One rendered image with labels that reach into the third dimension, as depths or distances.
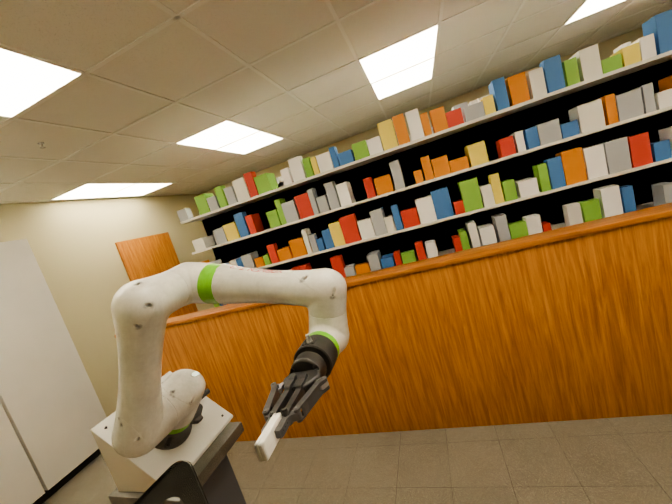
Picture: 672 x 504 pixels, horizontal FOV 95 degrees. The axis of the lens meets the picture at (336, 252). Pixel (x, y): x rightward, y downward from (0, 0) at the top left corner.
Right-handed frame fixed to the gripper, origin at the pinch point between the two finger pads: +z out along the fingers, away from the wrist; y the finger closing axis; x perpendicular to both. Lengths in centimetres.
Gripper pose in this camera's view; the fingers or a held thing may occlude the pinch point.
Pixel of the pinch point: (270, 435)
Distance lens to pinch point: 59.4
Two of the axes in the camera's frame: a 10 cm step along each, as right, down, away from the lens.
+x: 2.9, 9.5, 1.4
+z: -2.5, 2.2, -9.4
